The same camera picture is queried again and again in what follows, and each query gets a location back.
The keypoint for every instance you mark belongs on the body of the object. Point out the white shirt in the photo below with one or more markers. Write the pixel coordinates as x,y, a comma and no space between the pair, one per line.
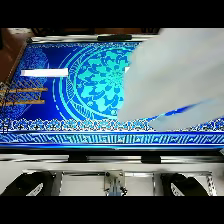
173,76

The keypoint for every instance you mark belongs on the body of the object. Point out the brown clothes hanger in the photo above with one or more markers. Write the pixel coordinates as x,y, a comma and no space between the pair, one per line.
26,102
26,90

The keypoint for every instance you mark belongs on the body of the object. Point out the silver frame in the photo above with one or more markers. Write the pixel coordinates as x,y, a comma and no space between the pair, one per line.
100,166

